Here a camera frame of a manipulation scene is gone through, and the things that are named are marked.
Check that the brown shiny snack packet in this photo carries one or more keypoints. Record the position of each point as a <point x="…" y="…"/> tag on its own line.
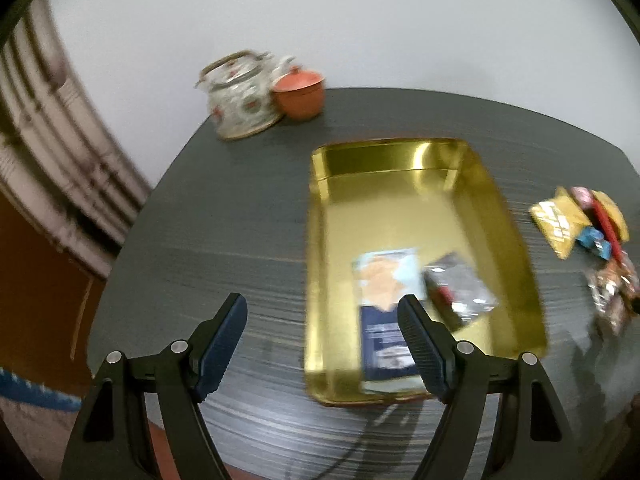
<point x="612" y="295"/>

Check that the blue strip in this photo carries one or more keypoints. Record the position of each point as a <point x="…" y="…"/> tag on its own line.
<point x="35" y="390"/>

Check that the pink wrapped snack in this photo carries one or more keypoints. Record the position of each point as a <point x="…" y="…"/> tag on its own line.
<point x="581" y="195"/>

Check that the grey clear snack packet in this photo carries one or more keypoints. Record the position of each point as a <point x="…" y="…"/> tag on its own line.
<point x="462" y="285"/>

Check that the blue candy packet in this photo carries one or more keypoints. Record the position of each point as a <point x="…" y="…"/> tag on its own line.
<point x="592" y="239"/>

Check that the floral white teapot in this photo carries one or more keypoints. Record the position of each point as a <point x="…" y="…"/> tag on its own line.
<point x="240" y="100"/>

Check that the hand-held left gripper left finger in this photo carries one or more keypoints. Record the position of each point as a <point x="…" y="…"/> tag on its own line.
<point x="222" y="340"/>

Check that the gold tin tray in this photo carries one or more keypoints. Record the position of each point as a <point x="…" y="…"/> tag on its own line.
<point x="340" y="220"/>

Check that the red snack packet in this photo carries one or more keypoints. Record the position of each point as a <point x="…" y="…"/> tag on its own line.
<point x="610" y="232"/>

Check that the orange lidded clay cup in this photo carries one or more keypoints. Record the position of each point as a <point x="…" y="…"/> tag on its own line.
<point x="300" y="95"/>

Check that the striped beige curtain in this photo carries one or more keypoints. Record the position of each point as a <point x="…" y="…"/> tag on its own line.
<point x="55" y="135"/>

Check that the yellow snack packet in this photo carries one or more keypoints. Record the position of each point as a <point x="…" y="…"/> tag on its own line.
<point x="557" y="220"/>
<point x="614" y="210"/>

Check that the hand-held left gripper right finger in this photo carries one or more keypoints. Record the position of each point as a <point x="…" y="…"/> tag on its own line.
<point x="422" y="345"/>

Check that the blue biscuit packet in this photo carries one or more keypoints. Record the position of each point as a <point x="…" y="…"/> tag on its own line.
<point x="385" y="280"/>

